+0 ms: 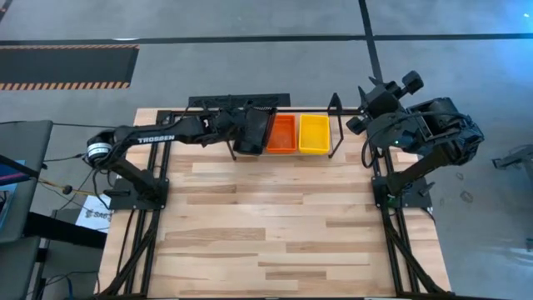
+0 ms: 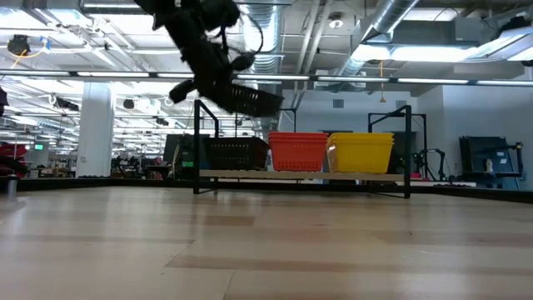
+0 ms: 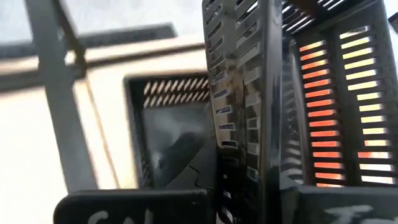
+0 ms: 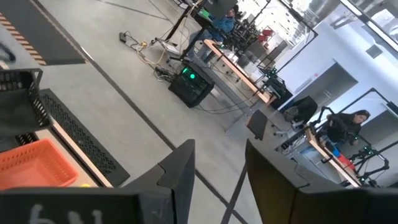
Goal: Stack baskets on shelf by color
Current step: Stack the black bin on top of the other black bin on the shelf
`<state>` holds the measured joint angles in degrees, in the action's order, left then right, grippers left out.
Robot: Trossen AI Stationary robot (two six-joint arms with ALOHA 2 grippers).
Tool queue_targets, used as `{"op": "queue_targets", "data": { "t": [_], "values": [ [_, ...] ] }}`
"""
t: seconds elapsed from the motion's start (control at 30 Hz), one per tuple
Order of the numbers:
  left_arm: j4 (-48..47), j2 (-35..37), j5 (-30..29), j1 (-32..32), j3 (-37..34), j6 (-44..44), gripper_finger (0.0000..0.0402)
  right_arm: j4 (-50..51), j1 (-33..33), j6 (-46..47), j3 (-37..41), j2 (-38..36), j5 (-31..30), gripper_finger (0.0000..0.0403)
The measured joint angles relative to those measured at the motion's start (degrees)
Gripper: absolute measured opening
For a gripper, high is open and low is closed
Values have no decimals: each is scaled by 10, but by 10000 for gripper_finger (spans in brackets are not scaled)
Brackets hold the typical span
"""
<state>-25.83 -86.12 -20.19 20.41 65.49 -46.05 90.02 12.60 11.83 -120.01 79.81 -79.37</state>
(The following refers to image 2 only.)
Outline long ceiling light strip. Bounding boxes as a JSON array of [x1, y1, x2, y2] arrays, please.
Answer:
[[0, 69, 533, 88]]

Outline black-framed wooden shelf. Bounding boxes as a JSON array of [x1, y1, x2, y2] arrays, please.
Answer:
[[192, 98, 429, 200]]

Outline small metal cylinder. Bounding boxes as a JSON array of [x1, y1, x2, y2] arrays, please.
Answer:
[[6, 173, 19, 198]]

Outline black ceiling cable reel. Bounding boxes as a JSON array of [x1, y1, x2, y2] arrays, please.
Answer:
[[7, 34, 32, 57]]

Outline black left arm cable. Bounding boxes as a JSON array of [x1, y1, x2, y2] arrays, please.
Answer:
[[220, 14, 265, 58]]

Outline black stacked cases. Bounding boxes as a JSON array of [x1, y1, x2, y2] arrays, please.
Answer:
[[459, 135, 521, 191]]

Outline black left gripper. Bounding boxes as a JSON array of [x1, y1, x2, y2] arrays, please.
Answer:
[[168, 39, 256, 116]]

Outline red machine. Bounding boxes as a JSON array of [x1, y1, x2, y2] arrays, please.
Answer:
[[0, 141, 31, 178]]

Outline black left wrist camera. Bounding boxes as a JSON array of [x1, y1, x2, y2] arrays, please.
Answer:
[[195, 0, 242, 31]]

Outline yellow hanging cord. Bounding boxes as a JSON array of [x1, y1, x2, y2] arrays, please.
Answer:
[[377, 60, 386, 104]]

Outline silver ventilation duct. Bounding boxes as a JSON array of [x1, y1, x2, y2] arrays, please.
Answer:
[[332, 0, 421, 78]]

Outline black ceiling-mounted device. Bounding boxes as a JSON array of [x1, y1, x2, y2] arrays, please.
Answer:
[[478, 3, 533, 43]]

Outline black computer monitor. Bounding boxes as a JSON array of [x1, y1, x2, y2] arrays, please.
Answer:
[[162, 132, 212, 180]]

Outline black aluminium table frame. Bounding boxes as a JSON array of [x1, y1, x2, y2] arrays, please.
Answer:
[[0, 177, 533, 205]]

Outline white building pillar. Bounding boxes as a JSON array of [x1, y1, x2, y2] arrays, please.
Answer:
[[75, 81, 117, 179]]

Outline silver ribbed ceiling duct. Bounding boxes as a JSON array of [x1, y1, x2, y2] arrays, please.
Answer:
[[239, 3, 284, 91]]

